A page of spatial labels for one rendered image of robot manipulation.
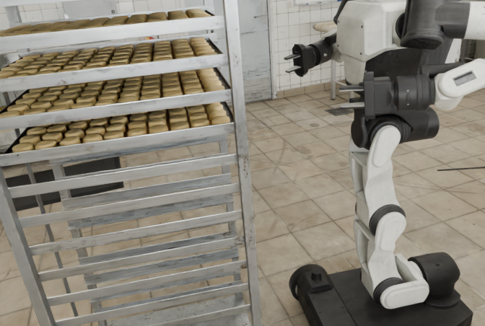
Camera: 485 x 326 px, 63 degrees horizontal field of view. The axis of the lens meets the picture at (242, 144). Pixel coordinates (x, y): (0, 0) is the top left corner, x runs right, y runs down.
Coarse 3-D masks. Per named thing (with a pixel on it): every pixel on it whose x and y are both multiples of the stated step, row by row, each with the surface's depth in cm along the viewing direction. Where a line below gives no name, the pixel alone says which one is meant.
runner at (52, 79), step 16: (128, 64) 94; (144, 64) 94; (160, 64) 95; (176, 64) 96; (192, 64) 97; (208, 64) 97; (224, 64) 98; (0, 80) 90; (16, 80) 90; (32, 80) 91; (48, 80) 92; (64, 80) 92; (80, 80) 93; (96, 80) 94
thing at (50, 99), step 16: (112, 80) 123; (128, 80) 123; (144, 80) 120; (160, 80) 127; (176, 80) 116; (192, 80) 115; (208, 80) 115; (32, 96) 113; (48, 96) 111; (64, 96) 109; (80, 96) 116; (96, 96) 111; (112, 96) 106; (128, 96) 104; (144, 96) 103; (160, 96) 109; (16, 112) 98; (32, 112) 97
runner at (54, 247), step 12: (204, 216) 113; (216, 216) 114; (228, 216) 115; (240, 216) 116; (144, 228) 111; (156, 228) 112; (168, 228) 112; (180, 228) 113; (72, 240) 108; (84, 240) 109; (96, 240) 109; (108, 240) 110; (36, 252) 107; (48, 252) 108
